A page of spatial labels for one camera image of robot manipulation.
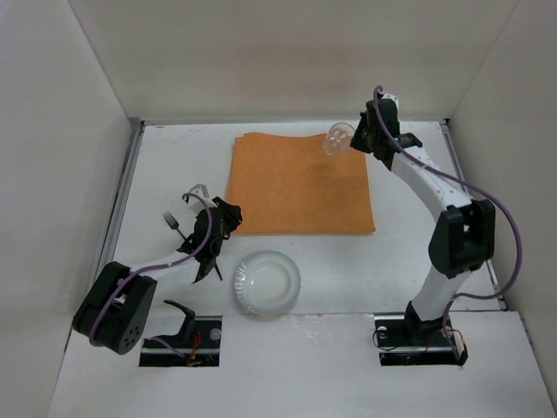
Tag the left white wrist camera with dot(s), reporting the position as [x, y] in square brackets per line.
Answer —
[198, 199]

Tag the black plastic fork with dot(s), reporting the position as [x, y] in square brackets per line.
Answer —
[173, 224]

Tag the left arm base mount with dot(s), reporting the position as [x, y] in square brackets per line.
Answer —
[199, 347]

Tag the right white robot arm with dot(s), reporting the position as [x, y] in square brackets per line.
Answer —
[437, 191]

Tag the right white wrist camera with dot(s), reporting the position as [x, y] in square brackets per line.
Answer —
[391, 97]

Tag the black plastic knife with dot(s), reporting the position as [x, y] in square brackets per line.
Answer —
[216, 268]

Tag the aluminium table rail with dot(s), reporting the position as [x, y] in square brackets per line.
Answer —
[469, 231]
[108, 248]

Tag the clear plastic cup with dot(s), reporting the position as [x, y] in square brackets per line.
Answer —
[338, 139]

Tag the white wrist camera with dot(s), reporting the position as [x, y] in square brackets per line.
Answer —
[391, 97]
[198, 199]

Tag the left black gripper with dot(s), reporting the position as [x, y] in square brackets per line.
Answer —
[208, 252]

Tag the left aluminium table rail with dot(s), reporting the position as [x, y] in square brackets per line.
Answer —
[108, 248]

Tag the clear plastic plate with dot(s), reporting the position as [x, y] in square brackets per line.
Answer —
[267, 283]

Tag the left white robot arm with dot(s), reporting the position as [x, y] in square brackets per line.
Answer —
[114, 312]

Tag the right aluminium table rail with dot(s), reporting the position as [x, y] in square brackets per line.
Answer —
[469, 231]

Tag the orange cloth napkin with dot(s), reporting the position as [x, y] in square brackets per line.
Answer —
[290, 185]

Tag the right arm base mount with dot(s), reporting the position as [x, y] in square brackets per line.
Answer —
[399, 345]

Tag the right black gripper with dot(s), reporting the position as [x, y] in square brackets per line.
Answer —
[361, 139]

